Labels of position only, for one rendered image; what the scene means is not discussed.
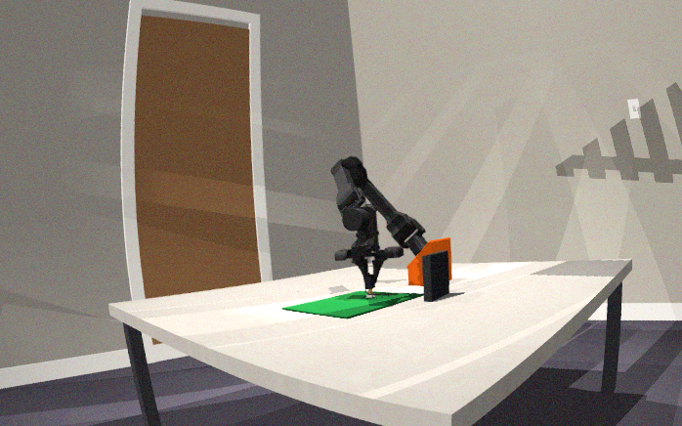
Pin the green circuit board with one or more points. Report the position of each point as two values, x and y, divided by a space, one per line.
351 304

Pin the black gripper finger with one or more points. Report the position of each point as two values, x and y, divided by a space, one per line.
363 265
376 268

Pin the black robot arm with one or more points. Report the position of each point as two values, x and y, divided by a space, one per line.
353 187

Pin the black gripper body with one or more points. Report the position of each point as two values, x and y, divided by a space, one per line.
390 252

